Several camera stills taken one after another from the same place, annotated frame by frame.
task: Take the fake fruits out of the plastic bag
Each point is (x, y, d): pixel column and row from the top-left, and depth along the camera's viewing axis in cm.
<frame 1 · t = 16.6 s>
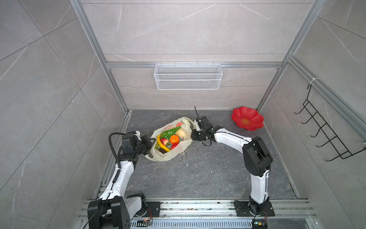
left hand: (155, 135, 82), fingers closed
right hand: (190, 135, 95), fingers closed
yellow plastic bag fruit print: (187, 125, 96), point 13 cm above the table
red flower shaped plate: (248, 118, 117), on the table
orange fake fruit: (174, 139, 99), point 4 cm above the table
red pink fake apple: (164, 141, 97), point 5 cm above the table
yellow fake banana: (162, 146, 97), point 3 cm above the table
green fake grapes: (167, 134, 100), point 6 cm above the table
red fake strawberry: (174, 145, 95), point 5 cm above the table

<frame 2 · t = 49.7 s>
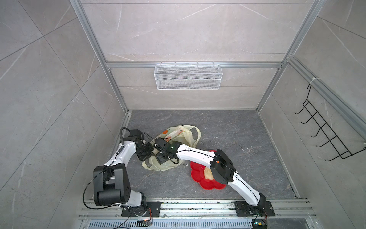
left hand: (154, 150, 88), fingers closed
right hand: (162, 155, 91), fingers open
yellow plastic bag fruit print: (189, 135, 94), point 10 cm above the table
red flower shaped plate: (198, 174, 85), point 2 cm above the table
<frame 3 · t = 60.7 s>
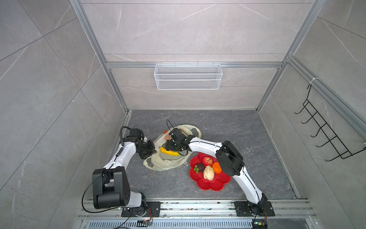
left hand: (156, 147, 87), fingers closed
right hand: (168, 146, 96), fingers open
dark brown fake fruit: (199, 168, 83), point 7 cm above the table
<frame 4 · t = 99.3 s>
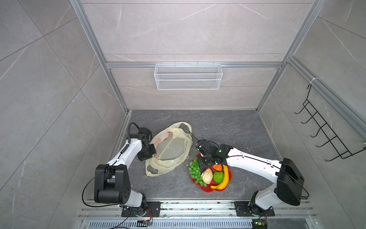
left hand: (151, 152, 87), fingers closed
right hand: (199, 161, 82), fingers closed
yellow fake banana: (222, 185, 76), point 7 cm above the table
